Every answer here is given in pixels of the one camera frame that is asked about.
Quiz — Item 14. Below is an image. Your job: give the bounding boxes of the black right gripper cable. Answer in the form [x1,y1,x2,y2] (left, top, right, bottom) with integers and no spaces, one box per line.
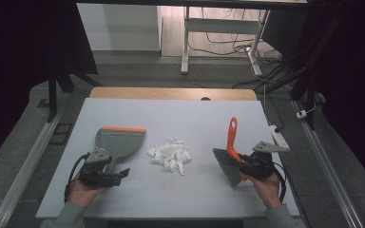
[271,161,288,203]

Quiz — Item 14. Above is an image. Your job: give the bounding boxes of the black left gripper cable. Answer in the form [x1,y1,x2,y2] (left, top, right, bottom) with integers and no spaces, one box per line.
[63,152,91,203]

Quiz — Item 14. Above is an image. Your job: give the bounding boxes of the white desk frame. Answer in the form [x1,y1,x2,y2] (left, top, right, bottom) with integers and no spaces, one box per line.
[180,6,272,77]

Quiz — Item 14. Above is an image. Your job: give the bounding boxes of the person's left hand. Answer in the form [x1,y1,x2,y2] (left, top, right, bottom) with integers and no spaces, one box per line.
[67,176,109,209]

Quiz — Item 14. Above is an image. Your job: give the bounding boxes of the black floor plate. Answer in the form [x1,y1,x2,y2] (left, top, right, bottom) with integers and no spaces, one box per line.
[48,123,74,146]

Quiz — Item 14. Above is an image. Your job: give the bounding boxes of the black tripod stand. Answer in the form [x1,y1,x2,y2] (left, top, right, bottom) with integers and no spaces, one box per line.
[256,12,346,131]
[45,67,103,124]

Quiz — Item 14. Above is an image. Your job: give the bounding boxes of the grey dustpan with orange edge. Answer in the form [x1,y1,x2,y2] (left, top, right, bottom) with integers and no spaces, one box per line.
[94,126,147,176]

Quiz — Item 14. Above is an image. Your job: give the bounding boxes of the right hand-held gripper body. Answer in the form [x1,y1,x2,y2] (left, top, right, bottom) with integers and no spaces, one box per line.
[245,141,291,181]

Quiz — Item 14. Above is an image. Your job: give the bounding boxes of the orange brush with grey bristles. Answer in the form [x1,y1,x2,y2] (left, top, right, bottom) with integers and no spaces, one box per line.
[212,116,250,188]

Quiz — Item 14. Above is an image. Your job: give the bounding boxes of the black curtain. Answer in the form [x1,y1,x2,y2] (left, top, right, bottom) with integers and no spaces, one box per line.
[298,0,365,195]
[0,0,100,173]

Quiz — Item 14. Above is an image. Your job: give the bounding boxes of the aluminium rail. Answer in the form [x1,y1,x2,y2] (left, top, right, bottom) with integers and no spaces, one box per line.
[292,100,365,228]
[0,108,67,228]

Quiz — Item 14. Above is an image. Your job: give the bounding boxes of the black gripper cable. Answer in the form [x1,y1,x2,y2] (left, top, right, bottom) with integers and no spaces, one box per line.
[271,161,288,203]
[63,152,91,203]

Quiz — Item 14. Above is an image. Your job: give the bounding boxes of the white power strip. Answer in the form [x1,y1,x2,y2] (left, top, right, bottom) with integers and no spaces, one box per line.
[267,124,290,150]

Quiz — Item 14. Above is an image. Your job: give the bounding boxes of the wooden table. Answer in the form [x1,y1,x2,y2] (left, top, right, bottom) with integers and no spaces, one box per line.
[88,86,259,102]

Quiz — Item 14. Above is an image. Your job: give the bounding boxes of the tangle of floor cables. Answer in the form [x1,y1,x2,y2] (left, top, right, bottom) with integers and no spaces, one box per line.
[188,8,288,90]

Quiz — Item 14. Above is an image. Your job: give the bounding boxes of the pile of white paper scraps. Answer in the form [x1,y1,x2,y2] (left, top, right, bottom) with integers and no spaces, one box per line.
[145,134,193,177]

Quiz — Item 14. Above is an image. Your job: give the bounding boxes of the person's right hand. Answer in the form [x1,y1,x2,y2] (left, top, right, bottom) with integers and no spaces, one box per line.
[247,171,282,210]

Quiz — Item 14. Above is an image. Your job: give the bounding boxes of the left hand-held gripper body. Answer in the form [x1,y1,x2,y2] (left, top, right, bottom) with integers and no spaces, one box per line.
[78,146,122,188]

